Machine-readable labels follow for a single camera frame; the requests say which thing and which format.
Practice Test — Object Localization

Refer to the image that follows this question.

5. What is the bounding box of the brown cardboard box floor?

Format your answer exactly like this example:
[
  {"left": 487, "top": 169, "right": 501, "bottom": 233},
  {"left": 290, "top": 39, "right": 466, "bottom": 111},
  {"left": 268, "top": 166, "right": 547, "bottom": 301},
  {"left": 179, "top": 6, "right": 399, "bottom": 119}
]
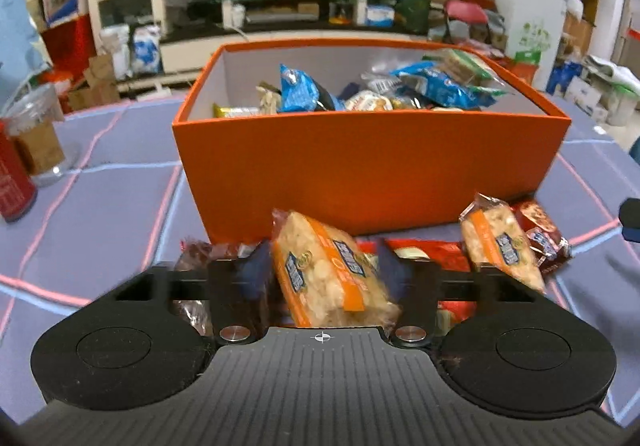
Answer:
[{"left": 67, "top": 54, "right": 120, "bottom": 112}]

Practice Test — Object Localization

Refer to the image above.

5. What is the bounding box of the orange cardboard box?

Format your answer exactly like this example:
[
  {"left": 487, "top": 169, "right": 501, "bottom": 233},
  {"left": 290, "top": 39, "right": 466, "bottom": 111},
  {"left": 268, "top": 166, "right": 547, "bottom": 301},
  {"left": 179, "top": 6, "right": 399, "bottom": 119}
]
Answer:
[{"left": 172, "top": 38, "right": 570, "bottom": 243}]

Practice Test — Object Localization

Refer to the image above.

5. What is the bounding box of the orange cracker packet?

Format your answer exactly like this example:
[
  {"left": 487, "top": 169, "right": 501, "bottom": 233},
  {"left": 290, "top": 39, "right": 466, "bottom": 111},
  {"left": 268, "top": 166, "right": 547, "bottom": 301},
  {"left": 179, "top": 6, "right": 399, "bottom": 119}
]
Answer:
[
  {"left": 459, "top": 194, "right": 544, "bottom": 293},
  {"left": 271, "top": 210, "right": 400, "bottom": 331}
]

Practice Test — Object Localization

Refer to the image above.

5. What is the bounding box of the blue star cloth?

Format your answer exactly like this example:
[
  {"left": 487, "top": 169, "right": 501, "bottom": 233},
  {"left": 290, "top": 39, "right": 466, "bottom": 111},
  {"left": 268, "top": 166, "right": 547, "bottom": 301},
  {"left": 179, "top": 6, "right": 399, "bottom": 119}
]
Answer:
[{"left": 0, "top": 0, "right": 52, "bottom": 114}]

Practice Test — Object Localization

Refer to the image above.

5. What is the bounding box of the white glass-door cabinet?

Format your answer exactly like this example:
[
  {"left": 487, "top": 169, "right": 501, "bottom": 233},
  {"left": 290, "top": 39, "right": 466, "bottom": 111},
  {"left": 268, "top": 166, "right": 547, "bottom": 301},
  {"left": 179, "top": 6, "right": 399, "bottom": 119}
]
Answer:
[{"left": 87, "top": 0, "right": 167, "bottom": 53}]

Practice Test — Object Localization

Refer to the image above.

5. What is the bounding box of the dark red snack packet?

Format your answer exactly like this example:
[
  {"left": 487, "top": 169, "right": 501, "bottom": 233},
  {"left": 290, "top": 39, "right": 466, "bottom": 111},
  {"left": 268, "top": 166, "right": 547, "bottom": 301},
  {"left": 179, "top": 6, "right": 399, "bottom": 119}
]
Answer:
[{"left": 511, "top": 199, "right": 573, "bottom": 276}]

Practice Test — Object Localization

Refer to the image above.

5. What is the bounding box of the white tv stand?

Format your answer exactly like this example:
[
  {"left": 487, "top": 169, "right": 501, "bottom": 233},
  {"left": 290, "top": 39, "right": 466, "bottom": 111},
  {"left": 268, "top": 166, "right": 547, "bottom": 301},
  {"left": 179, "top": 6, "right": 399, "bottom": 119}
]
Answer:
[{"left": 160, "top": 20, "right": 427, "bottom": 74}]

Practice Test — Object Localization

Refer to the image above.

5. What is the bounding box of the white freezer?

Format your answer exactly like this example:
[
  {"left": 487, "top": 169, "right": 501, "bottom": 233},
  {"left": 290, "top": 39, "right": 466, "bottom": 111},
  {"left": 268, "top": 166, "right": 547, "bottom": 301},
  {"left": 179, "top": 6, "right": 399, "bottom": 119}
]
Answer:
[{"left": 495, "top": 0, "right": 566, "bottom": 90}]

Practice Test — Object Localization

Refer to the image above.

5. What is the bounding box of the blue snack bag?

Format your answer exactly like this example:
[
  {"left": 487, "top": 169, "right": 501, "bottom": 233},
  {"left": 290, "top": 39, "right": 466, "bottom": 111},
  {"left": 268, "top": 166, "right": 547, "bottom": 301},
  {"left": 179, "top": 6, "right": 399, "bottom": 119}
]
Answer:
[{"left": 390, "top": 61, "right": 508, "bottom": 110}]

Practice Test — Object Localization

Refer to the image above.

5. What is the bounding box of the clear glass jar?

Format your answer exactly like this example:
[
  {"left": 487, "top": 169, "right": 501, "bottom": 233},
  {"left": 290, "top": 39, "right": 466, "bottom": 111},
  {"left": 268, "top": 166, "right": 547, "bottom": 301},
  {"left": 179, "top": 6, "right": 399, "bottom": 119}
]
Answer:
[{"left": 2, "top": 84, "right": 80, "bottom": 187}]

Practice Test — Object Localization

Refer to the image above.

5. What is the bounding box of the red folding chair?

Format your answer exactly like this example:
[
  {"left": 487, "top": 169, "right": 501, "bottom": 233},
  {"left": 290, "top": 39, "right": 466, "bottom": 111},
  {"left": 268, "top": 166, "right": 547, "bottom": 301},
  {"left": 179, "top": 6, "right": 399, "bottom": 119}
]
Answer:
[{"left": 442, "top": 0, "right": 491, "bottom": 44}]

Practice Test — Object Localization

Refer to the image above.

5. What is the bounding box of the dark purple snack packet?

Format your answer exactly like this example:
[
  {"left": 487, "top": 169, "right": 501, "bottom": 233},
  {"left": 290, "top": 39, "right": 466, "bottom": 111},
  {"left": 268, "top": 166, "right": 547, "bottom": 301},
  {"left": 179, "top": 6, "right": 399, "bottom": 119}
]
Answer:
[{"left": 170, "top": 240, "right": 258, "bottom": 339}]

